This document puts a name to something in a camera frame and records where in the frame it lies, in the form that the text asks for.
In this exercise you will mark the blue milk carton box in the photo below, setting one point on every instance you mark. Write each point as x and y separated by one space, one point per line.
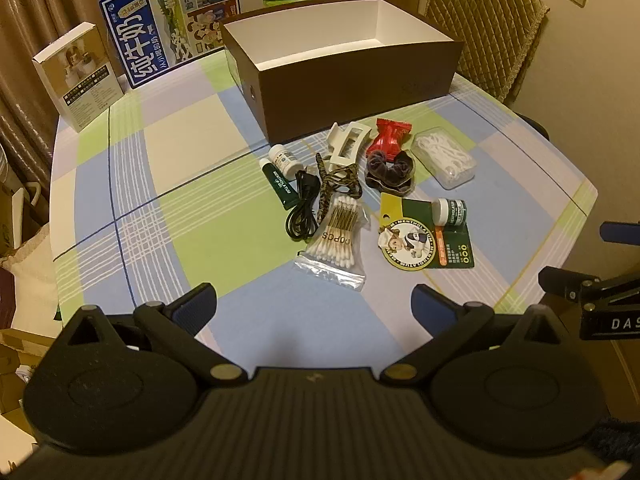
150 35

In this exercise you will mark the bag of cotton swabs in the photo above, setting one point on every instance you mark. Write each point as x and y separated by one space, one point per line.
335 240

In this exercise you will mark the white product box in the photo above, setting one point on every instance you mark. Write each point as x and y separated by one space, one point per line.
85 85

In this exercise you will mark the leopard print headband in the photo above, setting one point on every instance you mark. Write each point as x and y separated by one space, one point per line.
325 195

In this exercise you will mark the chair with quilted cover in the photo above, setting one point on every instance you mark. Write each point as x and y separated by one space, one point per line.
485 20

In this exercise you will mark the dark velvet scrunchie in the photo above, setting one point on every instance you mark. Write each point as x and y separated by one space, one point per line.
387 167

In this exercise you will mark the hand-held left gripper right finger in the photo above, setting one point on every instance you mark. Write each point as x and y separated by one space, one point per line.
431 307

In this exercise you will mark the beige curtain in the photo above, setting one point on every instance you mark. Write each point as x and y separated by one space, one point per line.
30 20

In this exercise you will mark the white hair claw clip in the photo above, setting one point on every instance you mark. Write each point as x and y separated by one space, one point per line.
340 158

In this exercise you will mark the green ointment tube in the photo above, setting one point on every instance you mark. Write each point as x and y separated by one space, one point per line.
277 185

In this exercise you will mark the green card with small jar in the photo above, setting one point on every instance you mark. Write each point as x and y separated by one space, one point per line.
420 232

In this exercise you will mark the checked tablecloth desktop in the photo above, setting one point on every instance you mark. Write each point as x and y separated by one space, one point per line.
175 170

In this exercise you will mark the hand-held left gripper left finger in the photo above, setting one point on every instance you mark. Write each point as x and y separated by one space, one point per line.
195 306

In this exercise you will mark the clear box of floss picks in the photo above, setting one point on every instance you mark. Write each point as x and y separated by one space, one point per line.
442 157

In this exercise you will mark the brown cardboard storage box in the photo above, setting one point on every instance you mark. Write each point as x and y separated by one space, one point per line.
350 90

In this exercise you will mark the white pill bottle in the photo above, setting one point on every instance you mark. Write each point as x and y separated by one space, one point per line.
287 160

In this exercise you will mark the white paper bag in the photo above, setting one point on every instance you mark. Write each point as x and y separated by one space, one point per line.
30 220

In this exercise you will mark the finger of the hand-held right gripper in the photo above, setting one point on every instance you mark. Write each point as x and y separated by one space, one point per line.
620 232
565 282

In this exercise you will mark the red snack packet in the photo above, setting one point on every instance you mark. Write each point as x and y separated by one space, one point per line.
387 140

